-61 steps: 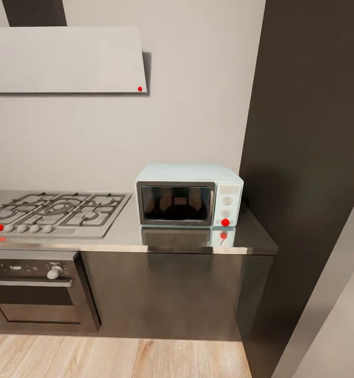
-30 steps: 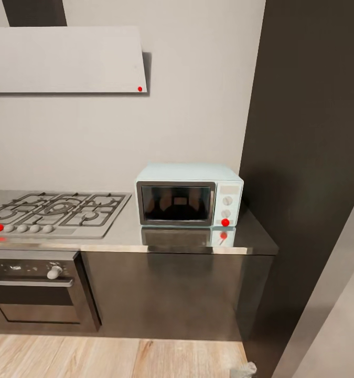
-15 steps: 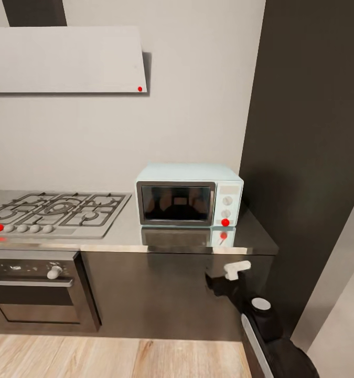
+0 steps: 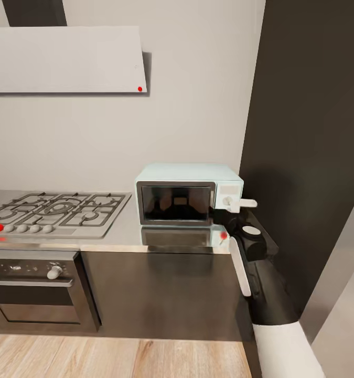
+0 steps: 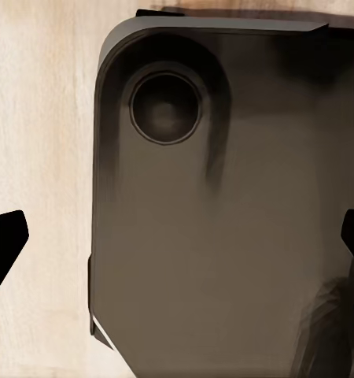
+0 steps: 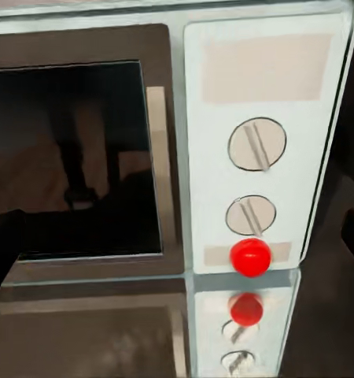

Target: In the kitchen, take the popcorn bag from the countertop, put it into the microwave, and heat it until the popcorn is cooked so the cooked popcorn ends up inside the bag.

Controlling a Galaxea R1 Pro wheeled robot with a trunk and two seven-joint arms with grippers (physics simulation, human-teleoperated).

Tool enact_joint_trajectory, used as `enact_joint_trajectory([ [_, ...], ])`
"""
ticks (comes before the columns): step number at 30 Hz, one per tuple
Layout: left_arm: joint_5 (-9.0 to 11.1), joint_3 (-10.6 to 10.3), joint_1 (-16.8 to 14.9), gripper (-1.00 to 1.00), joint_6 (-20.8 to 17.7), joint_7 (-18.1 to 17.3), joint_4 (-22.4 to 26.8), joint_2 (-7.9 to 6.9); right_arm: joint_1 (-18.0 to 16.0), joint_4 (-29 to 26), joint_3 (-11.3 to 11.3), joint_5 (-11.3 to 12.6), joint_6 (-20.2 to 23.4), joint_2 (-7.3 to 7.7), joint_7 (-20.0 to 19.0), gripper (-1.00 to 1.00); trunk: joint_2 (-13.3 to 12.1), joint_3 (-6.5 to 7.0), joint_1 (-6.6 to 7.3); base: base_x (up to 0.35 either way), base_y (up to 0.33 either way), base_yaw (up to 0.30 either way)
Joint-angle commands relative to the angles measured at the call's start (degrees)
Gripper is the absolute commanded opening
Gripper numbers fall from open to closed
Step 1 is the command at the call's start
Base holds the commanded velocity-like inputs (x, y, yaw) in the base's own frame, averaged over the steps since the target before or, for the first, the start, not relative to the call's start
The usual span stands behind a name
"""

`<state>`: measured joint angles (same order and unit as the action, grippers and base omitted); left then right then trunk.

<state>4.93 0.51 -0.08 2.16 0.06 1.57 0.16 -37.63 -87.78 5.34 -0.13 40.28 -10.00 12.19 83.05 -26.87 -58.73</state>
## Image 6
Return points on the microwave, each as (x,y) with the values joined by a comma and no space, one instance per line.
(159,137)

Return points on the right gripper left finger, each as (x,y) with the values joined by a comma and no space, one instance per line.
(13,236)

